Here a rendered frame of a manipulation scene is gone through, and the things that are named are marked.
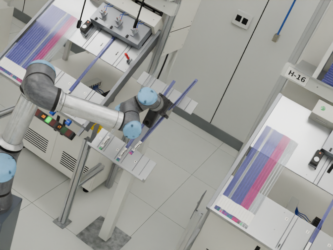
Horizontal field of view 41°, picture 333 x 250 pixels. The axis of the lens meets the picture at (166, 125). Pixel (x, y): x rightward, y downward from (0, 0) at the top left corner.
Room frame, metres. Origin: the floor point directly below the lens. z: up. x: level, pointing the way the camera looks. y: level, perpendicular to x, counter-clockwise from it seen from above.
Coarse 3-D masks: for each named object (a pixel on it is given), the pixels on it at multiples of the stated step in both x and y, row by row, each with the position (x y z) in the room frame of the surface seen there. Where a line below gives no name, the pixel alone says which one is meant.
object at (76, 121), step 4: (0, 72) 2.14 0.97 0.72; (4, 72) 2.13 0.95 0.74; (4, 76) 2.15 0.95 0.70; (8, 76) 2.12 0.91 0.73; (12, 80) 2.11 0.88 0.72; (16, 80) 2.11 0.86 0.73; (16, 84) 2.13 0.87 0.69; (20, 84) 2.09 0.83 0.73; (60, 112) 2.02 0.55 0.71; (64, 116) 2.03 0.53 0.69; (68, 116) 1.99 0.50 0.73; (72, 120) 2.00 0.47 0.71; (76, 120) 1.97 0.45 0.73; (76, 124) 2.01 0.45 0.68; (80, 124) 1.96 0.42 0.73
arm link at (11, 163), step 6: (0, 156) 1.43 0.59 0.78; (6, 156) 1.44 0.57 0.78; (0, 162) 1.40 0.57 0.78; (6, 162) 1.41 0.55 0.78; (12, 162) 1.43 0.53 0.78; (0, 168) 1.37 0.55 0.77; (6, 168) 1.38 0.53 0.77; (12, 168) 1.40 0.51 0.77; (0, 174) 1.35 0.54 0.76; (6, 174) 1.37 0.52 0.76; (12, 174) 1.39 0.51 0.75; (0, 180) 1.35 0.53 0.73; (6, 180) 1.37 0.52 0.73; (12, 180) 1.40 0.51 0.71; (0, 186) 1.35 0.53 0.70; (6, 186) 1.37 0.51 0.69; (0, 192) 1.36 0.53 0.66; (6, 192) 1.38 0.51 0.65
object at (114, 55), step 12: (60, 0) 2.56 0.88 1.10; (72, 0) 2.57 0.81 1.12; (72, 12) 2.50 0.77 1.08; (84, 12) 2.51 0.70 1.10; (72, 36) 2.38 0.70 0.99; (84, 36) 2.39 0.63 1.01; (96, 36) 2.40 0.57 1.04; (108, 36) 2.41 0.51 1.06; (84, 48) 2.33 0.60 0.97; (96, 48) 2.34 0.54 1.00; (108, 48) 2.35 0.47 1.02; (120, 48) 2.36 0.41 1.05; (132, 48) 2.37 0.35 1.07; (108, 60) 2.29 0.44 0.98; (120, 60) 2.30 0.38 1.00
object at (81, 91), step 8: (56, 72) 2.19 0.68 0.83; (64, 72) 2.20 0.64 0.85; (56, 80) 2.16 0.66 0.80; (64, 80) 2.16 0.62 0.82; (72, 80) 2.17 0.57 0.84; (64, 88) 2.13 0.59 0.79; (80, 88) 2.14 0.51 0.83; (88, 88) 2.14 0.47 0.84; (80, 96) 2.10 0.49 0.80; (88, 96) 2.11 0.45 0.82; (96, 96) 2.11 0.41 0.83; (80, 120) 2.00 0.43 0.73
